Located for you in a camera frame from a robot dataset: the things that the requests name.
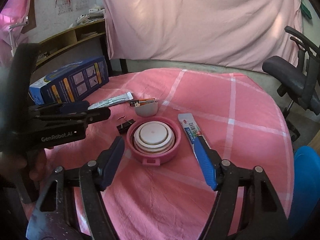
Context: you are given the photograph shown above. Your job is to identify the silver ointment tube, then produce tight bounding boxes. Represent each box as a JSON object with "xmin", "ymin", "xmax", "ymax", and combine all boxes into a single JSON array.
[{"xmin": 88, "ymin": 92, "xmax": 133, "ymax": 110}]

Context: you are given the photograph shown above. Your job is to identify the pink round lid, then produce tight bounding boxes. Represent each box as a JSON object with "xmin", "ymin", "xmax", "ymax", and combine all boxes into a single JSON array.
[{"xmin": 126, "ymin": 116, "xmax": 182, "ymax": 167}]

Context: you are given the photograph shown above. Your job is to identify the person's left hand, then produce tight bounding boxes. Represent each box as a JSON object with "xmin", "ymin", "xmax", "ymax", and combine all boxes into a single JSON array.
[{"xmin": 1, "ymin": 149, "xmax": 47, "ymax": 182}]

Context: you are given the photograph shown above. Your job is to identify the dark blue cardboard box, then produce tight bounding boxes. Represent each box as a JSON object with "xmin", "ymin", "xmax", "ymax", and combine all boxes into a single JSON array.
[{"xmin": 29, "ymin": 56, "xmax": 109, "ymax": 105}]

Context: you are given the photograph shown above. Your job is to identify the black binder clip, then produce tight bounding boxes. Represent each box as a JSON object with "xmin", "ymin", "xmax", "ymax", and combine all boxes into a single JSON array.
[{"xmin": 117, "ymin": 116, "xmax": 136, "ymax": 134}]

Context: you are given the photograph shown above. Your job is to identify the blue plastic bin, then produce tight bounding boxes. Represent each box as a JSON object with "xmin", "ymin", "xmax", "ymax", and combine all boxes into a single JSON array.
[{"xmin": 288, "ymin": 146, "xmax": 319, "ymax": 239}]

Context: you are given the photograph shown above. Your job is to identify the small orange black battery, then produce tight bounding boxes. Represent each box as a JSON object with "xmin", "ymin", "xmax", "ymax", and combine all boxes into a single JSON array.
[{"xmin": 129, "ymin": 98, "xmax": 156, "ymax": 107}]

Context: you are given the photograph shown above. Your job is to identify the blue white toothpaste box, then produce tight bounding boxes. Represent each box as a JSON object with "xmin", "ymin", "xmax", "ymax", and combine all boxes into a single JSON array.
[{"xmin": 178, "ymin": 113, "xmax": 207, "ymax": 155}]

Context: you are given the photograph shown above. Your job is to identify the pink curtain at left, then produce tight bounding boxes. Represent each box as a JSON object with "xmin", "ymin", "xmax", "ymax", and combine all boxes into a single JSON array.
[{"xmin": 1, "ymin": 0, "xmax": 36, "ymax": 66}]

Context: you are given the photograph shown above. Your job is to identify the black office chair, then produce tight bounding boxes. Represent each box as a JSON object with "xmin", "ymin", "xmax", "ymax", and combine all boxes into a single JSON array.
[{"xmin": 261, "ymin": 25, "xmax": 320, "ymax": 143}]

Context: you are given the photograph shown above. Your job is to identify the pink hanging sheet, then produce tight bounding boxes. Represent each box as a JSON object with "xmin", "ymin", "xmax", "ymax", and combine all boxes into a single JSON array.
[{"xmin": 103, "ymin": 0, "xmax": 302, "ymax": 72}]

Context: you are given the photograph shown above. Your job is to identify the wooden wall shelf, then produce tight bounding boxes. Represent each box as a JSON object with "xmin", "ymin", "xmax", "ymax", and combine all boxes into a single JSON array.
[{"xmin": 36, "ymin": 20, "xmax": 107, "ymax": 69}]

